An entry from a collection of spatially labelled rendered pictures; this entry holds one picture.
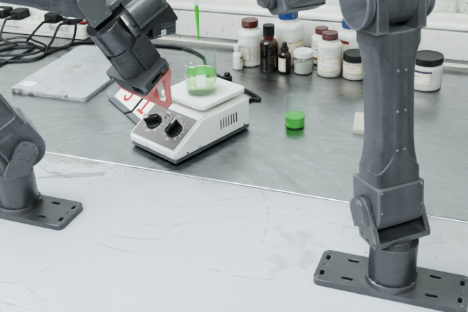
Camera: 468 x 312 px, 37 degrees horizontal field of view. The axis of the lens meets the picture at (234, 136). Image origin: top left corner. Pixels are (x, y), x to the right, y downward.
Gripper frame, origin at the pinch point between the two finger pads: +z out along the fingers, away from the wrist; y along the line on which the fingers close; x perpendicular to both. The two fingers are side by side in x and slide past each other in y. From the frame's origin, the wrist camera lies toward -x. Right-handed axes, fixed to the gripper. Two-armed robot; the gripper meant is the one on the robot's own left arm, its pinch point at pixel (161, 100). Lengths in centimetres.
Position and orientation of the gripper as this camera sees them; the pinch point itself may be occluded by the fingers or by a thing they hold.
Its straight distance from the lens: 122.3
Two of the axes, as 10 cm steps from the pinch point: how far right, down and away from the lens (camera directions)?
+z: 3.9, 5.8, 7.1
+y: -7.1, -3.0, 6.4
